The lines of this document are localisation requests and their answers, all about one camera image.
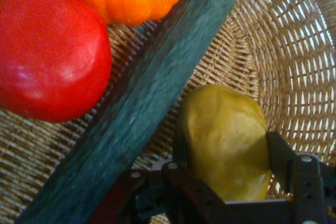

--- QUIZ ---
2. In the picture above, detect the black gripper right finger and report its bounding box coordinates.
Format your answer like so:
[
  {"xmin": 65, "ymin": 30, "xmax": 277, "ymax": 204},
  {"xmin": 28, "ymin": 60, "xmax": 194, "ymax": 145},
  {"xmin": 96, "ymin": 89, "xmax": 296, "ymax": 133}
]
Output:
[{"xmin": 265, "ymin": 131, "xmax": 336, "ymax": 224}]

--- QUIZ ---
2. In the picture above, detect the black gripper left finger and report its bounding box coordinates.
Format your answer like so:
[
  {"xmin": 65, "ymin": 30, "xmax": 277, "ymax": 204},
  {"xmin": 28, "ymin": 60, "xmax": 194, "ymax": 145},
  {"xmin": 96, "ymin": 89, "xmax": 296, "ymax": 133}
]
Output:
[{"xmin": 88, "ymin": 129, "xmax": 237, "ymax": 224}]

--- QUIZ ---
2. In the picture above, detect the yellow-brown potato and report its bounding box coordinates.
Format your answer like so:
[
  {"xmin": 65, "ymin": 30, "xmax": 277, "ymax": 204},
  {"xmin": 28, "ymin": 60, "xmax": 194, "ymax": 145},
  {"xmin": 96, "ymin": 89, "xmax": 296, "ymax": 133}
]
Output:
[{"xmin": 175, "ymin": 84, "xmax": 274, "ymax": 201}]

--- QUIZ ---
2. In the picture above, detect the dark green cucumber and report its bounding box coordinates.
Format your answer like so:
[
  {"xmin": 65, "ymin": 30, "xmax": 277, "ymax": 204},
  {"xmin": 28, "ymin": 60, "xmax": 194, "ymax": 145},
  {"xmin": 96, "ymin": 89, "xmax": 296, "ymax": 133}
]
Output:
[{"xmin": 14, "ymin": 0, "xmax": 245, "ymax": 224}]

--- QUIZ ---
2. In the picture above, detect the woven wicker basket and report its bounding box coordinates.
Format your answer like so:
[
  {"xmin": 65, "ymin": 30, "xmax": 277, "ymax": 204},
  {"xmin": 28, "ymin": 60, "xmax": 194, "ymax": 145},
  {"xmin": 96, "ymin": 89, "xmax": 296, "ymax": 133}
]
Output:
[{"xmin": 0, "ymin": 0, "xmax": 336, "ymax": 224}]

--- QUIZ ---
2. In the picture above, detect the red tomato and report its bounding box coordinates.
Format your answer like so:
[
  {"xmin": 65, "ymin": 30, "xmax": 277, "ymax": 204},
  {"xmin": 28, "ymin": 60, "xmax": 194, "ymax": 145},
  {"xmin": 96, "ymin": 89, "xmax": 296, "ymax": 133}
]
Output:
[{"xmin": 0, "ymin": 0, "xmax": 113, "ymax": 124}]

